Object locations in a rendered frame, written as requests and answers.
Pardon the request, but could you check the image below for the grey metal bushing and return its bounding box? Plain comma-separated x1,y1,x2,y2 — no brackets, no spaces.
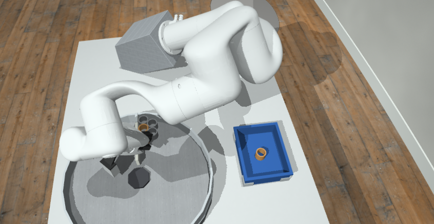
147,118,158,129
148,127,159,140
138,115,149,125

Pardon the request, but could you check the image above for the bronze bushing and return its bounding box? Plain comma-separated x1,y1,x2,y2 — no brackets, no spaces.
138,124,149,131
255,148,266,160

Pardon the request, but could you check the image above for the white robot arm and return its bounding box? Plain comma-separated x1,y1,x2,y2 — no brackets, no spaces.
59,1,283,178

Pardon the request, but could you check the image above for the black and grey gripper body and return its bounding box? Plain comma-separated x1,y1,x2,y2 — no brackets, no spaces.
121,122,149,155

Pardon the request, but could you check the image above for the blue open crate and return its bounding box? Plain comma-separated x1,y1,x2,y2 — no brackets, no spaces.
233,122,293,187

